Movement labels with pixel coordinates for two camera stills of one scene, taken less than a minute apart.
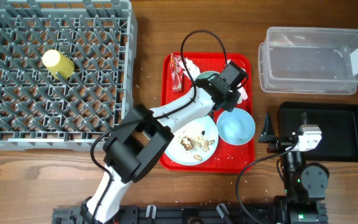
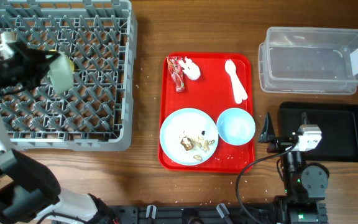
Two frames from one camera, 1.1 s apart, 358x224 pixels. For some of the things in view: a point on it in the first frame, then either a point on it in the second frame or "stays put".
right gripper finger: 304,119 stays put
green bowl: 207,74 to 61,73
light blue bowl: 236,127 stays put
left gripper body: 234,97 to 19,68
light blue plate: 194,142 stays put
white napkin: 194,70 stays put
